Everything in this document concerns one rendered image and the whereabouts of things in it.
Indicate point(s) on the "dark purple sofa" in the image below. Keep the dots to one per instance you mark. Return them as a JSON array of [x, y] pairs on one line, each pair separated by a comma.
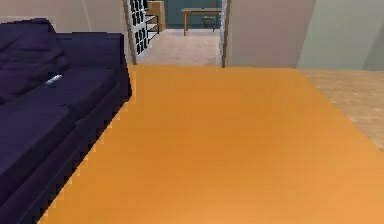
[[56, 110]]

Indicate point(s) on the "grey remote control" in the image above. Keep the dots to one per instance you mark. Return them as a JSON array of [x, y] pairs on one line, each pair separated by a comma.
[[54, 79]]

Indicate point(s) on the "orange carpet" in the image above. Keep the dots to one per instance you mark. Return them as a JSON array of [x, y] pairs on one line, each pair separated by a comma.
[[213, 146]]

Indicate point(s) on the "small dark stool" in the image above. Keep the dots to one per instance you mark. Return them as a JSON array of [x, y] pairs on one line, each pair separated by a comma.
[[208, 20]]

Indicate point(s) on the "brown wooden table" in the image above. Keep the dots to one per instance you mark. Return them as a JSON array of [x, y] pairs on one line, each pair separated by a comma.
[[200, 11]]

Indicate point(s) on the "white shelf with black items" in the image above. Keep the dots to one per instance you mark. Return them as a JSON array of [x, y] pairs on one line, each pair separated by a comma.
[[140, 25]]

